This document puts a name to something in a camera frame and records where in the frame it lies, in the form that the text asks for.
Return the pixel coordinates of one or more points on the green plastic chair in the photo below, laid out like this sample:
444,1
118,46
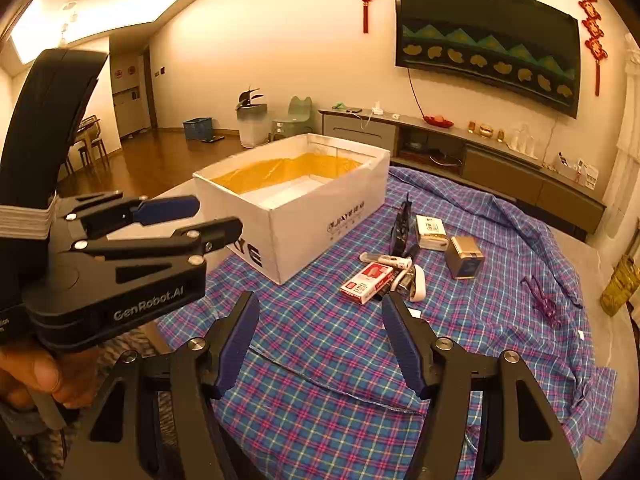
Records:
295,117

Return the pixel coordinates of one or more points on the group of clear glasses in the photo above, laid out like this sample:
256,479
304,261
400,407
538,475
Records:
524,140

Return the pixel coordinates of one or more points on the blue plastic basket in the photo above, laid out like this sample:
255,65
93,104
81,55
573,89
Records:
197,130

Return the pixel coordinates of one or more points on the white desk organizer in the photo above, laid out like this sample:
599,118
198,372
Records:
580,172

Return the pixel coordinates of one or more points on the white power strip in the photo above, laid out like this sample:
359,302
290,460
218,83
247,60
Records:
376,108

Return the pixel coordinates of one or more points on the small brown cardboard box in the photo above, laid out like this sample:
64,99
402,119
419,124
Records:
462,260

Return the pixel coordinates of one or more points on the golden ornament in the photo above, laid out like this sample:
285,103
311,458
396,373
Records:
486,130

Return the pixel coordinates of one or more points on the wall television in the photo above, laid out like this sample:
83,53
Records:
485,35

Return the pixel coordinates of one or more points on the dark potted plant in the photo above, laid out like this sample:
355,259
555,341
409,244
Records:
248,97

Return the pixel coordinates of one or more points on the white tube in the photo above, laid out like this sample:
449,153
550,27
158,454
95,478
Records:
390,261

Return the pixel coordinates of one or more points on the red dish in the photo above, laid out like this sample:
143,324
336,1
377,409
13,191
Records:
438,121

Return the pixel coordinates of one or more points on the blue plaid shirt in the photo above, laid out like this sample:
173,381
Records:
325,340

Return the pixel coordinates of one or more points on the white tissue pack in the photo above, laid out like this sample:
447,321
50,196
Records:
431,232

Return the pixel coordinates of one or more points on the grey television cabinet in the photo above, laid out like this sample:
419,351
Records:
500,165

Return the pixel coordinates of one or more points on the dining chairs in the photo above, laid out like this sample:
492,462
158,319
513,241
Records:
90,142

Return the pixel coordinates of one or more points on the red and white staple box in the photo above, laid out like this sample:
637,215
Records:
365,280

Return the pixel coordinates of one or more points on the yellow plastic sheet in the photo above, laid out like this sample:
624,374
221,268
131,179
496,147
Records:
300,167

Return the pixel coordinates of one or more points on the white plastic clip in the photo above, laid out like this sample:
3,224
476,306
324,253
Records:
417,285

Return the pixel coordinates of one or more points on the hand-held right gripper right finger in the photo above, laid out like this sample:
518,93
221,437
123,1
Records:
400,345

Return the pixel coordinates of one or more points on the ceiling lamp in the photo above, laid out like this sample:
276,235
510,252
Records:
68,22

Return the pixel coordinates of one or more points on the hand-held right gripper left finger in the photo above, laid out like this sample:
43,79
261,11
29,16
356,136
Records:
235,345

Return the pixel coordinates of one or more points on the person's left hand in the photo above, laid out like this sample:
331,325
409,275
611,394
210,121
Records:
35,370

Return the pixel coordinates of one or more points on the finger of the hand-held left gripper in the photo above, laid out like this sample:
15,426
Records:
210,237
165,207

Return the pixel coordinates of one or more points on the white curtain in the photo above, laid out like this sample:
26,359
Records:
625,150

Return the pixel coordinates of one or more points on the gold patterned cushion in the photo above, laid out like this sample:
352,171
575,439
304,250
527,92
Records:
620,285

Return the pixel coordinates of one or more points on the white cardboard box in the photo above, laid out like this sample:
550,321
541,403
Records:
300,230

